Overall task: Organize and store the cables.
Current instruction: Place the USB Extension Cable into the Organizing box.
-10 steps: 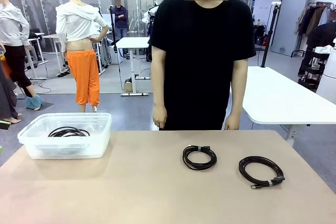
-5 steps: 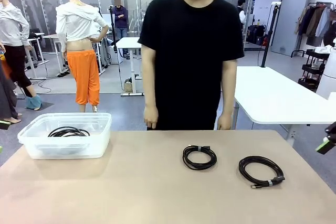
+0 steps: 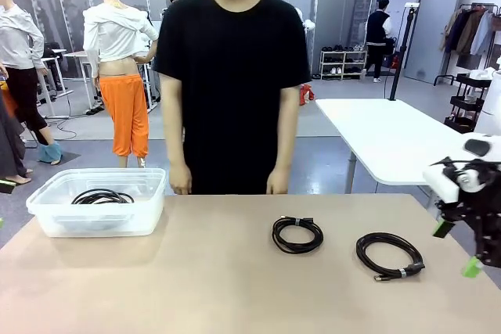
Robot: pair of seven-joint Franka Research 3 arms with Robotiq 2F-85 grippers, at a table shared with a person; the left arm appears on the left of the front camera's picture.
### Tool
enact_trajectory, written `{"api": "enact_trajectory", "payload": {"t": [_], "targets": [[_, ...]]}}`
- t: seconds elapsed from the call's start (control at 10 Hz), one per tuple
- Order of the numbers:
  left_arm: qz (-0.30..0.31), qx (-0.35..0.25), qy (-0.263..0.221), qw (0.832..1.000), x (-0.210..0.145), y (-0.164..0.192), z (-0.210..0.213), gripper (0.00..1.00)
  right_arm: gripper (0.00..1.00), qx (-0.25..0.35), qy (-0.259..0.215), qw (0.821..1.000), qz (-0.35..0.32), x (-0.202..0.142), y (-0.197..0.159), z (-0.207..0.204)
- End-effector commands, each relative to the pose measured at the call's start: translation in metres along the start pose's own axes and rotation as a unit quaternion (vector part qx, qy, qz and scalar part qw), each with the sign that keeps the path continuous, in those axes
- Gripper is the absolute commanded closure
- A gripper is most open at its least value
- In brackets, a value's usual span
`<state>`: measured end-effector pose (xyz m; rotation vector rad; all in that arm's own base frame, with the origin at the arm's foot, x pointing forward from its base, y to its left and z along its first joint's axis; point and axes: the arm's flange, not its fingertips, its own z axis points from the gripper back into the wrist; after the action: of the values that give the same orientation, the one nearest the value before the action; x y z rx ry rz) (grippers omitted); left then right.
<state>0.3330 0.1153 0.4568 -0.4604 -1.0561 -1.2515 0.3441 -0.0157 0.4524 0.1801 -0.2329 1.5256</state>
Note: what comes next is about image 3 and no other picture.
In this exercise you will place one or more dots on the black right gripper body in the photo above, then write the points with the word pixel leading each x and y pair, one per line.
pixel 485 205

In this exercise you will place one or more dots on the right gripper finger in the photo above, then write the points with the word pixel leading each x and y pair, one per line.
pixel 442 229
pixel 487 248

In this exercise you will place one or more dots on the person's left forearm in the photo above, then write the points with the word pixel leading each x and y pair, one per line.
pixel 287 142

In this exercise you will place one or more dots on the person's right forearm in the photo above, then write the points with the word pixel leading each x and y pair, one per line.
pixel 174 142

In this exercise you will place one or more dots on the person's left hand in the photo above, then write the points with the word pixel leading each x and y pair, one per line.
pixel 278 182

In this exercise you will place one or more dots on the person's right hand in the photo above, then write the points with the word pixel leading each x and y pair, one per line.
pixel 181 179

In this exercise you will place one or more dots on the mannequin in dark grey skirt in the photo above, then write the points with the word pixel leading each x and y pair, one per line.
pixel 9 142

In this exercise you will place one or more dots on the teal shoe cover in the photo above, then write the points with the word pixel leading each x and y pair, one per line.
pixel 49 153

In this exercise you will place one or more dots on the black leggings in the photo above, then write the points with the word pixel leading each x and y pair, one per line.
pixel 23 95

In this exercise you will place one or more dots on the black utility cart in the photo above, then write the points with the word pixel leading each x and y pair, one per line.
pixel 467 103

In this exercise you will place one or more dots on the large white desk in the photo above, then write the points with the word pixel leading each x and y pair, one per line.
pixel 391 134

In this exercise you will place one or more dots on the clear plastic storage box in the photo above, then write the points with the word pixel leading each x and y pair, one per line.
pixel 117 224

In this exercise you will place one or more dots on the orange cropped trousers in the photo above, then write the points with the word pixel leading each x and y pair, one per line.
pixel 125 115

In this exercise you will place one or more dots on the grey long-sleeve top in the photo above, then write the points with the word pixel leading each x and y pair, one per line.
pixel 15 33

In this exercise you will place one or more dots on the clothes rack with coats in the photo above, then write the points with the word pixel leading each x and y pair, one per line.
pixel 466 33

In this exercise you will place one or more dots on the grey partition panel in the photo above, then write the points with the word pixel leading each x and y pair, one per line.
pixel 434 25

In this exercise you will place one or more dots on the white hooded top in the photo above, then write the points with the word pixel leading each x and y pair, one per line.
pixel 117 33

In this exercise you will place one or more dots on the red and white object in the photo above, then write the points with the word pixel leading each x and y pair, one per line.
pixel 307 93

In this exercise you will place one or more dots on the wooden shoe rack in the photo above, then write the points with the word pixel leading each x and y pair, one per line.
pixel 344 64

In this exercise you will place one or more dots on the person in varsity jacket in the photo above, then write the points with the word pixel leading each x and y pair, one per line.
pixel 377 29

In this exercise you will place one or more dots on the person in black t-shirt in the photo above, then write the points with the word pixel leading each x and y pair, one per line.
pixel 235 76

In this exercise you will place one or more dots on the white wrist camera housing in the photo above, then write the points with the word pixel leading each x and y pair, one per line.
pixel 440 183

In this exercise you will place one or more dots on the black camera pole stand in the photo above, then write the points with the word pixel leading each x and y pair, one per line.
pixel 402 56

